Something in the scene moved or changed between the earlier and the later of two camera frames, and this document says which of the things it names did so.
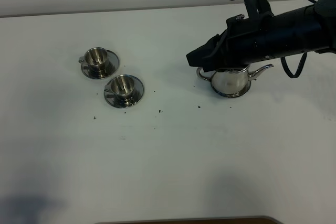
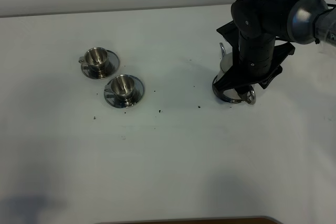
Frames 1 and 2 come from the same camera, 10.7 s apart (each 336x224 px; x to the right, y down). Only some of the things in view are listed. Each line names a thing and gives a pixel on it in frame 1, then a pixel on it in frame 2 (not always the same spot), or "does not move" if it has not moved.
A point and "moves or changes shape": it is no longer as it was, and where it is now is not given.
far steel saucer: [113, 66] does not move
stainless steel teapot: [231, 81] moves or changes shape
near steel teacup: [122, 87] does not move
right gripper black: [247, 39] -> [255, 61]
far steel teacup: [96, 60] does not move
